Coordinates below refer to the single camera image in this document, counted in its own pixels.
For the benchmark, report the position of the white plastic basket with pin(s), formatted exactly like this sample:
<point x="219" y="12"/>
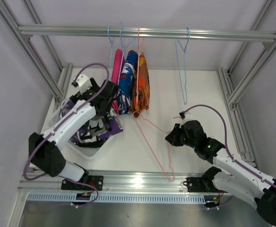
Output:
<point x="90" y="151"/>

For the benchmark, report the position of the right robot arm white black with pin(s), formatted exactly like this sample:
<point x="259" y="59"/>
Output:
<point x="227" y="173"/>

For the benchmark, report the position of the blue white patterned trousers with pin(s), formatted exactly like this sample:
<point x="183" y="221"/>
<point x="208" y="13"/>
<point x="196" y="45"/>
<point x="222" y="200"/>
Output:
<point x="126" y="82"/>

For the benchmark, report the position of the right aluminium frame post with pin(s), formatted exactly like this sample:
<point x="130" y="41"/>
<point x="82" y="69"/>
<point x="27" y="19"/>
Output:
<point x="249" y="91"/>

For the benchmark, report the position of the orange patterned trousers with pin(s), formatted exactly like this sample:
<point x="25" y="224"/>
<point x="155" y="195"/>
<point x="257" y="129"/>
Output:
<point x="143" y="87"/>

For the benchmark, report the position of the pink hanger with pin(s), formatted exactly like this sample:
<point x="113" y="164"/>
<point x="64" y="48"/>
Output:
<point x="160" y="150"/>
<point x="140" y="47"/>

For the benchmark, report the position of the blue hanger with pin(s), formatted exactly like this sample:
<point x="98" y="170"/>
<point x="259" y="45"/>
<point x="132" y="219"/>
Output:
<point x="124" y="46"/>
<point x="183" y="83"/>

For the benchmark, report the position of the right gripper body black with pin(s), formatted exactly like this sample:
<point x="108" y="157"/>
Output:
<point x="179" y="137"/>

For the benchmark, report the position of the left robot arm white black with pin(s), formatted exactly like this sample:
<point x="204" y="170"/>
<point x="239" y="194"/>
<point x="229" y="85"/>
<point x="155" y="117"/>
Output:
<point x="47" y="157"/>

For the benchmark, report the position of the pink trousers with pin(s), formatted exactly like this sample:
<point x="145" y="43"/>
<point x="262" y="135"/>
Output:
<point x="116" y="72"/>

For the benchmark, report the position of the purple grey patterned trousers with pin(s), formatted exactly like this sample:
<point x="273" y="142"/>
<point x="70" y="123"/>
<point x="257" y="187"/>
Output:
<point x="81" y="127"/>

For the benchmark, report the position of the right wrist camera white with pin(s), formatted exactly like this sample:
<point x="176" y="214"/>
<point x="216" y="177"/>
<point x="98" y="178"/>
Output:
<point x="185" y="117"/>

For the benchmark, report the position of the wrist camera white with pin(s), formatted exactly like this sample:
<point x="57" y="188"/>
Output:
<point x="185" y="117"/>
<point x="83" y="83"/>

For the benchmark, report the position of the aluminium hanging rail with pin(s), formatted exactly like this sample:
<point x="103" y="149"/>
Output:
<point x="164" y="33"/>

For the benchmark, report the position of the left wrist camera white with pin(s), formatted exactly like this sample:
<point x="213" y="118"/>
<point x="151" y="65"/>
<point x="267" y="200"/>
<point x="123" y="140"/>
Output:
<point x="83" y="83"/>

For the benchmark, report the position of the left aluminium frame post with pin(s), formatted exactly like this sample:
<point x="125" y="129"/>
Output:
<point x="59" y="90"/>

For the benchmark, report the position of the aluminium frame post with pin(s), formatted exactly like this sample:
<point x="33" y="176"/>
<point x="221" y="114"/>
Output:
<point x="59" y="90"/>
<point x="249" y="91"/>

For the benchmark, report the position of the slotted cable duct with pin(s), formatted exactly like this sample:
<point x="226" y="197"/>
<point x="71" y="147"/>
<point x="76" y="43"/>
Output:
<point x="115" y="197"/>

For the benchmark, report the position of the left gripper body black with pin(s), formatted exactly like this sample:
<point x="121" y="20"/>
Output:
<point x="103" y="111"/>

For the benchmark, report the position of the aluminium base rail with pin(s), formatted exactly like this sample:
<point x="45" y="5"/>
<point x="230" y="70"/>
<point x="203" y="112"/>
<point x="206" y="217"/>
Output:
<point x="118" y="182"/>

